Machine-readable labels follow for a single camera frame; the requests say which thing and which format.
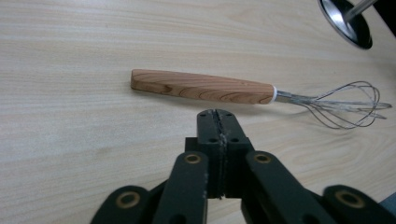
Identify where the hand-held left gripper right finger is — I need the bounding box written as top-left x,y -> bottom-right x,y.
218,108 -> 255,199

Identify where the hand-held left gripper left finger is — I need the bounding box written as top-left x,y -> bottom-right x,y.
185,108 -> 226,200

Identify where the wooden handled wire whisk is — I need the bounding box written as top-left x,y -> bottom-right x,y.
130,68 -> 393,131

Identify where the round metal stand base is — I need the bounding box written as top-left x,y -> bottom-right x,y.
317,0 -> 379,50

